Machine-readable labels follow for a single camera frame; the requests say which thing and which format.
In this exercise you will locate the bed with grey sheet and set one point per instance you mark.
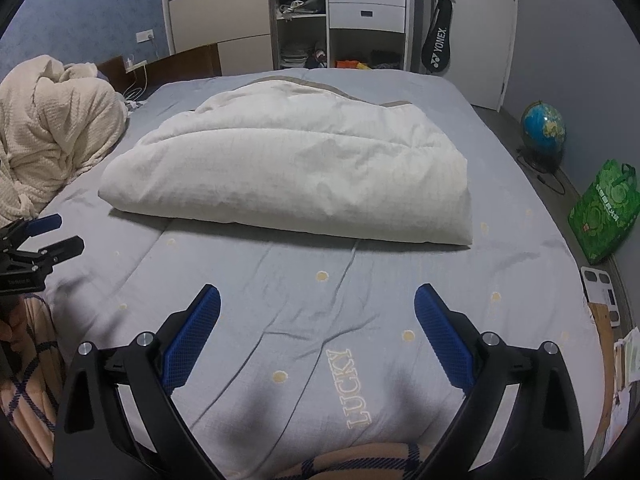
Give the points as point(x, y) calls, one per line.
point(300, 310)

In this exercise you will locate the orange cloth item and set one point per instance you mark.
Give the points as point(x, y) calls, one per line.
point(350, 64)

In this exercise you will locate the white door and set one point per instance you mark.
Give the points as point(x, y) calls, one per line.
point(480, 25)

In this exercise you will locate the white drawer cabinet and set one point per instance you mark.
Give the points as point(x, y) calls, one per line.
point(367, 15)

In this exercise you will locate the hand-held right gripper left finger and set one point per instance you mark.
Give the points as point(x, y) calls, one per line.
point(192, 340)

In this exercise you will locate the white bathroom scale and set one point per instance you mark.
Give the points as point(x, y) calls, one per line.
point(597, 280)

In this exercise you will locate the black racket bag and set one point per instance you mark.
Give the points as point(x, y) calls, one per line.
point(437, 50)

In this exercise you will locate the cream knitted blanket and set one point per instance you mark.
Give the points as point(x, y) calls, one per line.
point(50, 125)

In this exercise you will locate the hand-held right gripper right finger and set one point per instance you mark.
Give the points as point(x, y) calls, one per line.
point(442, 340)

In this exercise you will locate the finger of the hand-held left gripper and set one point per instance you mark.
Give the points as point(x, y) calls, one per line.
point(62, 250)
point(42, 222)

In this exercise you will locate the person's plaid clothing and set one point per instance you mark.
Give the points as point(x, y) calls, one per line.
point(350, 462)

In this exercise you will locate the brown wooden headboard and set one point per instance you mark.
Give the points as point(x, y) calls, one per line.
point(195, 62)

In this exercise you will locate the white wall socket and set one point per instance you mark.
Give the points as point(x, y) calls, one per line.
point(145, 36)

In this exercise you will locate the cream wardrobe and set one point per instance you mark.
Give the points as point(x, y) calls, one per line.
point(220, 10)

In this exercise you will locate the open shelf unit with clothes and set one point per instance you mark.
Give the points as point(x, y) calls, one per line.
point(300, 35)

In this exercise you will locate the pile of papers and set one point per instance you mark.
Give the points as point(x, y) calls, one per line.
point(625, 370)

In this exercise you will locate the blue globe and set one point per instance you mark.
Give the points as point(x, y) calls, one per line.
point(542, 122)

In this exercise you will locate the white power strip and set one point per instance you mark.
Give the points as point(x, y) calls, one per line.
point(136, 65)

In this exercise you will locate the white puffer jacket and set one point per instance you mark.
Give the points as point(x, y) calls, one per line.
point(300, 170)

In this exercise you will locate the green shopping bag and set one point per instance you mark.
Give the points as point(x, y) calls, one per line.
point(600, 215)

